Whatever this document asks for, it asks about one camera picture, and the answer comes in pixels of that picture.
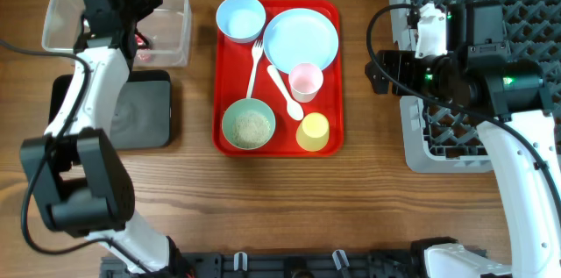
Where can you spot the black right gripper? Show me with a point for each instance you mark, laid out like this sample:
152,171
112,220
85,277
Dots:
404,61

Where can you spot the red snack wrapper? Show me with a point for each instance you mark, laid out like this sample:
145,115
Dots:
144,45

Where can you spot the yellow plastic cup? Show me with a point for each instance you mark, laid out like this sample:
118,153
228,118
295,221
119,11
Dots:
313,132

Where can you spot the green bowl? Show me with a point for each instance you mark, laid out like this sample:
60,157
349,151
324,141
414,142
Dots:
241,106

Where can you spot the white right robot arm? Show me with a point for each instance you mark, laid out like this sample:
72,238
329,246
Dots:
461,62

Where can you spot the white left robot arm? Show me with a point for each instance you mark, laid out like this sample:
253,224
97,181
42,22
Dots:
75,176

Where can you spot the grey dishwasher rack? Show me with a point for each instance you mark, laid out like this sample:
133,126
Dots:
438,140

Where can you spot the clear plastic waste bin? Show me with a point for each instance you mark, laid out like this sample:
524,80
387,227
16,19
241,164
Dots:
168,30

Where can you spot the black food waste bin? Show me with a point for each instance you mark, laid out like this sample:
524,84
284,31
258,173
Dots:
144,111

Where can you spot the pink plastic cup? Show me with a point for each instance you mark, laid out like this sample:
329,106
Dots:
305,80

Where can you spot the light blue bowl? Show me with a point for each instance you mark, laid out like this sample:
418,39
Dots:
241,21

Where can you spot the light blue plate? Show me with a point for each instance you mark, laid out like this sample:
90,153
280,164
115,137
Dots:
298,36

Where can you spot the white plastic spoon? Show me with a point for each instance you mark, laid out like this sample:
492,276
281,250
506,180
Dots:
294,109

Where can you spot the red plastic tray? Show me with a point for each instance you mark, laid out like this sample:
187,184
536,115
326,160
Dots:
233,70

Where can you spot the white plastic fork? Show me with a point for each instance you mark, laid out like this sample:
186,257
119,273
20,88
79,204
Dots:
257,52

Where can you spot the white rice grains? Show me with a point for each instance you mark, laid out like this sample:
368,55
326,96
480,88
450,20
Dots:
250,130

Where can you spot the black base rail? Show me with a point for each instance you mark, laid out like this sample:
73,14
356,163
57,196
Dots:
387,263

